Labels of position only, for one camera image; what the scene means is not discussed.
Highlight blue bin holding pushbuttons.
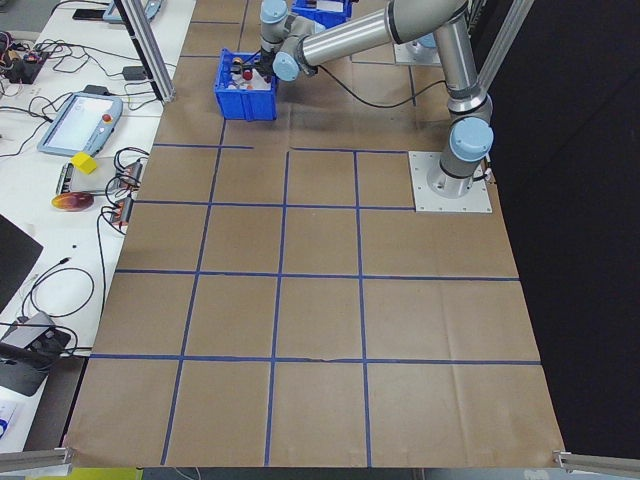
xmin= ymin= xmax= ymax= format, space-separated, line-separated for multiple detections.
xmin=213 ymin=47 xmax=279 ymax=123

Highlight blue bin holding two parts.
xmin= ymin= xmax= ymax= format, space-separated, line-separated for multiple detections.
xmin=291 ymin=0 xmax=352 ymax=29

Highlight black electronics box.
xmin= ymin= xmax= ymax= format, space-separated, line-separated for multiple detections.
xmin=5 ymin=48 xmax=52 ymax=85

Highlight grey blue teach pendant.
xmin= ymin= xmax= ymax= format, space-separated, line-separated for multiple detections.
xmin=102 ymin=0 xmax=169 ymax=25
xmin=37 ymin=91 xmax=125 ymax=158

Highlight circuit board with connectors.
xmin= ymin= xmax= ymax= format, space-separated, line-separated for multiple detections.
xmin=102 ymin=197 xmax=136 ymax=232
xmin=113 ymin=147 xmax=149 ymax=190

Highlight yellow cube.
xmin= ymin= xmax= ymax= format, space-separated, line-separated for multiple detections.
xmin=69 ymin=151 xmax=99 ymax=176

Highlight orange red disc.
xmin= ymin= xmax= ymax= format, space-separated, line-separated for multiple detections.
xmin=50 ymin=193 xmax=96 ymax=213

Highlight white desk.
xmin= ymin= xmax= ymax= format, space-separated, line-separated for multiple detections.
xmin=0 ymin=0 xmax=197 ymax=451

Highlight black laptop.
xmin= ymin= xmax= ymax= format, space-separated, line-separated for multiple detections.
xmin=0 ymin=213 xmax=45 ymax=315

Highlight grey monitor stand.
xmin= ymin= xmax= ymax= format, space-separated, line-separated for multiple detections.
xmin=0 ymin=344 xmax=54 ymax=399

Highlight white blue object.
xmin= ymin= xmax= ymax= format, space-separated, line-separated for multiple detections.
xmin=0 ymin=397 xmax=24 ymax=441

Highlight aluminium corner profile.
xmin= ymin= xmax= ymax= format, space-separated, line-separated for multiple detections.
xmin=551 ymin=448 xmax=640 ymax=475
xmin=0 ymin=446 xmax=76 ymax=480

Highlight aluminium frame post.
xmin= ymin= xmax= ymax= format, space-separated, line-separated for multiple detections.
xmin=113 ymin=0 xmax=177 ymax=105
xmin=475 ymin=0 xmax=532 ymax=99

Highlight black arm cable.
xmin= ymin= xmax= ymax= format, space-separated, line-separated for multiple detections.
xmin=314 ymin=64 xmax=449 ymax=109

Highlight white square base plate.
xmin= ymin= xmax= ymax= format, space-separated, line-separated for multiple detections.
xmin=408 ymin=149 xmax=494 ymax=215
xmin=393 ymin=42 xmax=444 ymax=67

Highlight black desk cable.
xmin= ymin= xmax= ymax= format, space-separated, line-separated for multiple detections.
xmin=22 ymin=257 xmax=96 ymax=321

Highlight black frame cover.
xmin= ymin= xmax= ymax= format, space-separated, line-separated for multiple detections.
xmin=469 ymin=0 xmax=640 ymax=480

